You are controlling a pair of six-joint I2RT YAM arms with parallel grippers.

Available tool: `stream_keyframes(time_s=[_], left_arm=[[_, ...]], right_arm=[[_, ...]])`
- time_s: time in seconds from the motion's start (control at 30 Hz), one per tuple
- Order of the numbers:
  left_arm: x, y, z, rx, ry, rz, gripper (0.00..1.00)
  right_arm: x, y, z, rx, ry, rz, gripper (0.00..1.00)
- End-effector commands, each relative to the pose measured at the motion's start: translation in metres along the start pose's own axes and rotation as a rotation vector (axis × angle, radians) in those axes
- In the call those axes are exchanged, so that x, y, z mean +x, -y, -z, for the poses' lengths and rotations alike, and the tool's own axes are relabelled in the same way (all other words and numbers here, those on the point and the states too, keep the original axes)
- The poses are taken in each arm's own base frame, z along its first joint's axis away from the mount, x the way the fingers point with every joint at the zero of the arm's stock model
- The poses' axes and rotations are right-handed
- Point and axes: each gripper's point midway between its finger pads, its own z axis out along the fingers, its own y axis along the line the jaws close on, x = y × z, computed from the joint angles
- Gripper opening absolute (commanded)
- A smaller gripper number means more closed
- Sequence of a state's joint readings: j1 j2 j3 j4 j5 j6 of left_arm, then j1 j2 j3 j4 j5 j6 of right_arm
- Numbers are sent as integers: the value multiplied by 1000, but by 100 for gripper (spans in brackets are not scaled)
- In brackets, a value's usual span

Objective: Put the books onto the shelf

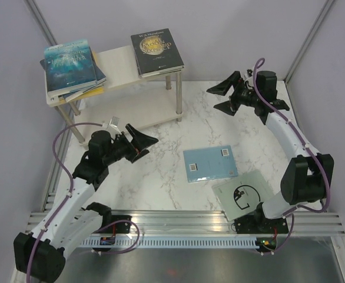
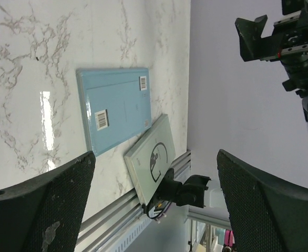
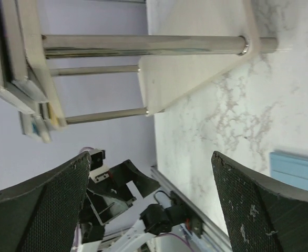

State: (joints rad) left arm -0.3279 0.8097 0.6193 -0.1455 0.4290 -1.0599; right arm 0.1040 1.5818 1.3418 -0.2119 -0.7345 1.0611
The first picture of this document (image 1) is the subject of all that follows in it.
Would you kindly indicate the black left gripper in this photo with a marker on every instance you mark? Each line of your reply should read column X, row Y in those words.
column 141, row 141

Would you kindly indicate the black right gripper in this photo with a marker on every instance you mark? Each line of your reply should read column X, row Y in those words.
column 230, row 107

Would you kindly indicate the light blue thin booklet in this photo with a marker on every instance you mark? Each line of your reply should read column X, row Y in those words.
column 209, row 164

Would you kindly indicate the yellow Little Prince book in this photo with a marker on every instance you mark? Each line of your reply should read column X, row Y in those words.
column 101, row 79

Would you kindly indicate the navy blue hardcover book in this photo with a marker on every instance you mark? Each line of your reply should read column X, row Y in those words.
column 75, row 81

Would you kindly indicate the black gold emblem book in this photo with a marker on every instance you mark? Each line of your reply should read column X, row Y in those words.
column 154, row 43

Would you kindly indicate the purple galaxy cover book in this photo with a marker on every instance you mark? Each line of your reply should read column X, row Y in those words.
column 155, row 65

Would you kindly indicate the white book black circle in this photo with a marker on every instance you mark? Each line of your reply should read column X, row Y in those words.
column 241, row 195

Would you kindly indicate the teal ocean cover book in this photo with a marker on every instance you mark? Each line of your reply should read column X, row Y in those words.
column 55, row 57

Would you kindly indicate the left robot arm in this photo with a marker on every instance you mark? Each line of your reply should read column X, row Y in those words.
column 42, row 253

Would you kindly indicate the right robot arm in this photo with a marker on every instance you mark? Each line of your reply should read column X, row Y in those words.
column 307, row 178

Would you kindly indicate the white two-tier shelf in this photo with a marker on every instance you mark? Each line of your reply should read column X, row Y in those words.
column 142, row 110

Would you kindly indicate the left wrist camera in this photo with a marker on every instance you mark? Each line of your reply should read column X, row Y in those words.
column 112, row 124

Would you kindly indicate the aluminium frame rail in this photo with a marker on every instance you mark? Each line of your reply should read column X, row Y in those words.
column 215, row 223

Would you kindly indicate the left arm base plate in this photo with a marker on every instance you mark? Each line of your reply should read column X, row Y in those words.
column 120, row 227

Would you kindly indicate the white slotted cable duct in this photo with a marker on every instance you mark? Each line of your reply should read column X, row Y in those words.
column 174, row 242

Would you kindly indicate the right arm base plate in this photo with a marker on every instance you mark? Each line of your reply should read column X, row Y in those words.
column 248, row 225

